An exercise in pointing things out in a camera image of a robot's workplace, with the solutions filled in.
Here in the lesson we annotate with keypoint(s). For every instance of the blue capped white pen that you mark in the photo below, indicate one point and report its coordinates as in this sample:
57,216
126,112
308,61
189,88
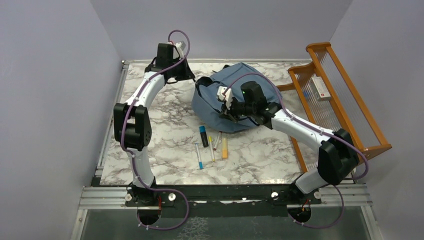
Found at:
198,155

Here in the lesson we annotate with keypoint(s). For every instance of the black blue highlighter marker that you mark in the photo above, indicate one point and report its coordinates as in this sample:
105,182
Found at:
204,137

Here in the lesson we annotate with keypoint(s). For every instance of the orange highlighter marker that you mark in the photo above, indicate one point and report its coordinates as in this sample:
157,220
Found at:
224,147

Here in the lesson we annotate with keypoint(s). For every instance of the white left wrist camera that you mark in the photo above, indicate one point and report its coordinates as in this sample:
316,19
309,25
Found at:
179,49

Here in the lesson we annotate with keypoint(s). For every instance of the white red small box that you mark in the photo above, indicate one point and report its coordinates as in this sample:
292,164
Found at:
319,89

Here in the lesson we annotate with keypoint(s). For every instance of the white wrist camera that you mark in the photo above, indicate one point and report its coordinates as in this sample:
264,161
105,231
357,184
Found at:
225,95
179,49

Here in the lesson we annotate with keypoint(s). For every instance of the yellow capped white pen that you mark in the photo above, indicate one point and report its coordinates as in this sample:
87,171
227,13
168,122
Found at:
211,147

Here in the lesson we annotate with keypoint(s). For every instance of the red capped white pen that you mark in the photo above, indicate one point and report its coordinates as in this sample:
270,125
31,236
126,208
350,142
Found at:
217,141

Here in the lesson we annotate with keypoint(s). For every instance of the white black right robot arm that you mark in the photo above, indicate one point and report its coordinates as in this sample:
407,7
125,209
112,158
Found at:
335,150

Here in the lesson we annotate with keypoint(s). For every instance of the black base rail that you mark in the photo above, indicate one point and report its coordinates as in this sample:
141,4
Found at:
200,200

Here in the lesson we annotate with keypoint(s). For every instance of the wooden wire rack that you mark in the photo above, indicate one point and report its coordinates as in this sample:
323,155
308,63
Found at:
345,107

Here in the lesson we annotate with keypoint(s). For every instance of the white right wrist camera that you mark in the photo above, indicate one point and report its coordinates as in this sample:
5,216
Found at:
225,95

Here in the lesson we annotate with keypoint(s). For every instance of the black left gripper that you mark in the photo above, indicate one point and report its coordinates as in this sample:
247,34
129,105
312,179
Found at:
186,73

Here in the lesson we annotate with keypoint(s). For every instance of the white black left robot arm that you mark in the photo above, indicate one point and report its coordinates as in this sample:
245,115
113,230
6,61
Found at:
131,121

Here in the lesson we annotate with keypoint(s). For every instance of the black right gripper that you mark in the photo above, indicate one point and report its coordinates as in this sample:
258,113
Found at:
228,113

